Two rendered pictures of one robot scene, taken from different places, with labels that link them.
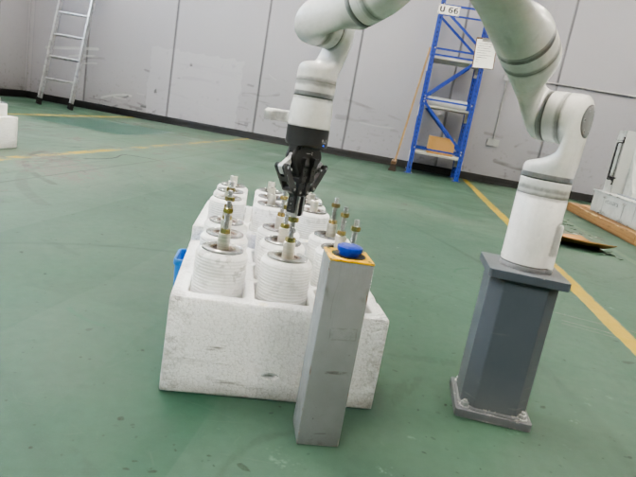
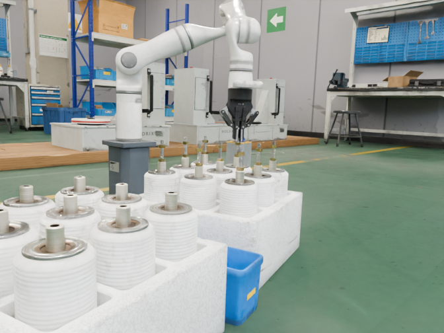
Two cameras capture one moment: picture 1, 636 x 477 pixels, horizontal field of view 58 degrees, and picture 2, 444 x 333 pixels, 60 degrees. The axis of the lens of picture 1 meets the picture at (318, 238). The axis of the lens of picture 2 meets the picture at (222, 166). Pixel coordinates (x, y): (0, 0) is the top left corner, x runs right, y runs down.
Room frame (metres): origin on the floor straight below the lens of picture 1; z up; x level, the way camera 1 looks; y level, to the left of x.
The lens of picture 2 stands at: (2.01, 0.73, 0.43)
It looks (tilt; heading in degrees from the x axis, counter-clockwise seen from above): 9 degrees down; 217
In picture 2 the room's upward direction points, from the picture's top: 2 degrees clockwise
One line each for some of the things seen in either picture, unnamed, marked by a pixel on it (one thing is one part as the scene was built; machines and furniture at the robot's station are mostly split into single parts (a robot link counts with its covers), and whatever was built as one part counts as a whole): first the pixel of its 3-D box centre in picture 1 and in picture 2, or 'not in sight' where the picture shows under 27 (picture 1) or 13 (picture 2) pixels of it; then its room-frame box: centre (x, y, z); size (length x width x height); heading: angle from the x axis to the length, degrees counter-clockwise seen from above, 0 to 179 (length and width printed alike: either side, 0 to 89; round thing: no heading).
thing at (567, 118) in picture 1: (556, 140); (129, 73); (1.08, -0.40, 0.54); 0.09 x 0.09 x 0.17; 49
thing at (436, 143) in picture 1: (440, 146); not in sight; (6.94, -1.24, 0.36); 0.31 x 0.25 x 0.20; 83
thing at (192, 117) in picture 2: not in sight; (230, 106); (-1.53, -1.82, 0.45); 1.51 x 0.57 x 0.74; 173
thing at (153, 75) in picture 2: not in sight; (111, 102); (-0.06, -2.00, 0.45); 0.82 x 0.57 x 0.74; 173
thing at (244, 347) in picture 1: (271, 314); (217, 224); (1.14, 0.07, 0.09); 0.39 x 0.39 x 0.18; 10
